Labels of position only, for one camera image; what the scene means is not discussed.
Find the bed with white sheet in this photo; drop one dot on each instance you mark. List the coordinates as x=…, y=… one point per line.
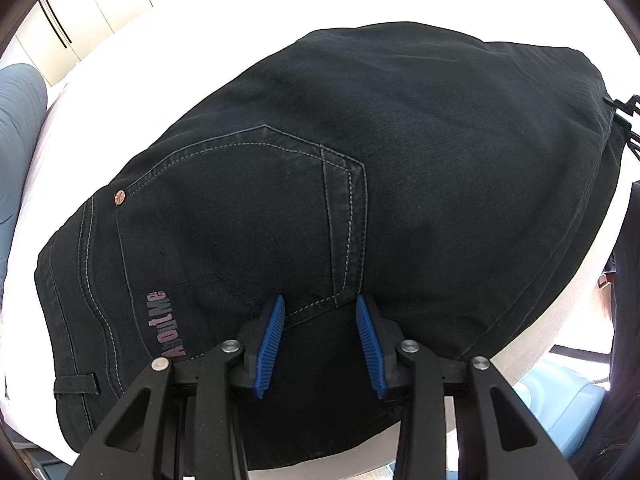
x=175, y=60

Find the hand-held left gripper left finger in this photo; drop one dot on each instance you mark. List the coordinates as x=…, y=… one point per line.
x=269, y=345

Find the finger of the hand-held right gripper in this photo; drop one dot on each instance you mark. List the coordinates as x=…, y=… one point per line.
x=631, y=135

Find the black denim pants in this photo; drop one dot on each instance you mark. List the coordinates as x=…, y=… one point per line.
x=400, y=160

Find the white wardrobe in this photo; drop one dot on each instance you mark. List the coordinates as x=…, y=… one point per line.
x=85, y=15

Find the blue rolled duvet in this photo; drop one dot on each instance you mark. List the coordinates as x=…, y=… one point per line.
x=20, y=135

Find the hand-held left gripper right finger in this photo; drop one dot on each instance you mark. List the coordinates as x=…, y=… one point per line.
x=369, y=345

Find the dark cloth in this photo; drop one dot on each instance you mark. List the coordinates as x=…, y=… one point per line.
x=625, y=360

